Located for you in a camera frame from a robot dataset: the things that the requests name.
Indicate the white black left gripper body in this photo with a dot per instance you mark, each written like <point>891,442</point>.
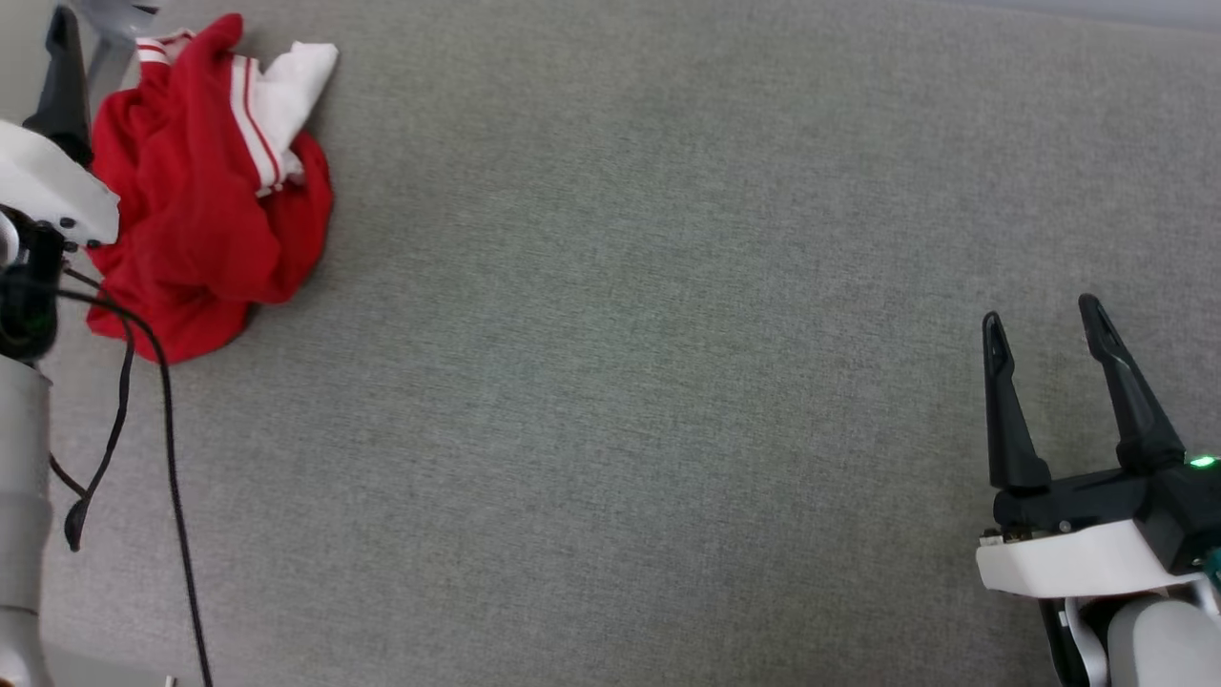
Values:
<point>48,181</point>

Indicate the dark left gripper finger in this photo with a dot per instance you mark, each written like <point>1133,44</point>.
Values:
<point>65,105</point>
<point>110,48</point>

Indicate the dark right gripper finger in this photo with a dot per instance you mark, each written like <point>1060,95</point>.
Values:
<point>1135,410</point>
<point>1006,429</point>

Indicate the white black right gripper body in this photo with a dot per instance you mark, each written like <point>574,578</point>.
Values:
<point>1078,558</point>

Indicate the red white basketball jersey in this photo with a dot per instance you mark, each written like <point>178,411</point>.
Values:
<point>200,229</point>

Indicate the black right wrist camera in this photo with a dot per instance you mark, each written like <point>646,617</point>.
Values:
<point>1188,506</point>

